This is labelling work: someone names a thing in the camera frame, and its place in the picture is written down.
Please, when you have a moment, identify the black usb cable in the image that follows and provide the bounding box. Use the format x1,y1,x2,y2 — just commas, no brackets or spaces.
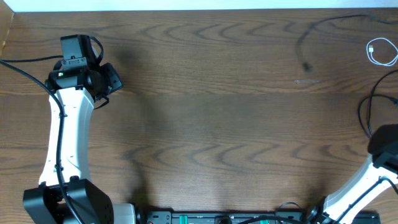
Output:
294,14,398,73

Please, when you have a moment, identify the white usb cable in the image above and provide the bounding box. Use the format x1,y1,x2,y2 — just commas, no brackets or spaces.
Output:
366,37,398,67

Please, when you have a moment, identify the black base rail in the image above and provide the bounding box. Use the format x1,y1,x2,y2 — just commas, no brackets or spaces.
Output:
136,210,382,224

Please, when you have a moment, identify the thin black cable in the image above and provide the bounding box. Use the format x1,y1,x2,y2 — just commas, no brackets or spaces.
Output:
357,68,398,139

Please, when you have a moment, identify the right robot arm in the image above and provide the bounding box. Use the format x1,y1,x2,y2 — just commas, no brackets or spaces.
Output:
305,124,397,223

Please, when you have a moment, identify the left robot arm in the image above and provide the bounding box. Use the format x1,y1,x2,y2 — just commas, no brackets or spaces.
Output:
23,34,136,223

